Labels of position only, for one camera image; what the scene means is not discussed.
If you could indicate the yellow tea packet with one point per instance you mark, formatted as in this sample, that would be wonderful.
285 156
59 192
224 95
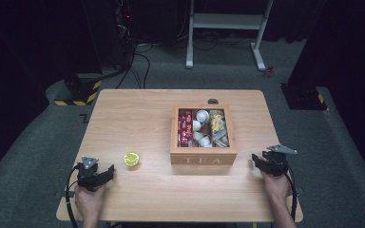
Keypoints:
216 122

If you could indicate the small red floor object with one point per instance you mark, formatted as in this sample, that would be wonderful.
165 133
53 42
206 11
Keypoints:
268 72

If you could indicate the yellow tea capsule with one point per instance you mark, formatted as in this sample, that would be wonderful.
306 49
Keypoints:
131 159

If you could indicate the dark curtain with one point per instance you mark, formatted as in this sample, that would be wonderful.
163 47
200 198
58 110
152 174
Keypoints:
345 41

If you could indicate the white tea capsule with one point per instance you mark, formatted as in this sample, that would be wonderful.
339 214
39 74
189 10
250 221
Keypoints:
196 125
205 142
203 115
198 136

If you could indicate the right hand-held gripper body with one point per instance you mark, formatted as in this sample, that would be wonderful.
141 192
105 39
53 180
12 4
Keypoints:
277 160

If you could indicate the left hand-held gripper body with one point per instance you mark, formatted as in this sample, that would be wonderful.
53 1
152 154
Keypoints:
88 174

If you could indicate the row of red tea packets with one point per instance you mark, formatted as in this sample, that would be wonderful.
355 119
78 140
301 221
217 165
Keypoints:
185 128

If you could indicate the person's left hand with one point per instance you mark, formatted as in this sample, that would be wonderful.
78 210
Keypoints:
89 202

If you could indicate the wooden tea box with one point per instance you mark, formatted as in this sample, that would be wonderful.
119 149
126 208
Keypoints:
202 156

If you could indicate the dark equipment rack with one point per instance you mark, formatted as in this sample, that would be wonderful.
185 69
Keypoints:
125 28

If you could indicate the person's right hand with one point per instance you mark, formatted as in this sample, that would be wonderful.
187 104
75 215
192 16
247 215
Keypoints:
276 185

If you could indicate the black yellow striped stand base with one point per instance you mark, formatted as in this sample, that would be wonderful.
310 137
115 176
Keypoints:
84 91

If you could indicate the pile of grey tea packets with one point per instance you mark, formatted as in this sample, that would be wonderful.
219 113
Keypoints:
220 137

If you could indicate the white metal stand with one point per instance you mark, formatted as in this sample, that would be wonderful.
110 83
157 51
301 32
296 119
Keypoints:
225 21

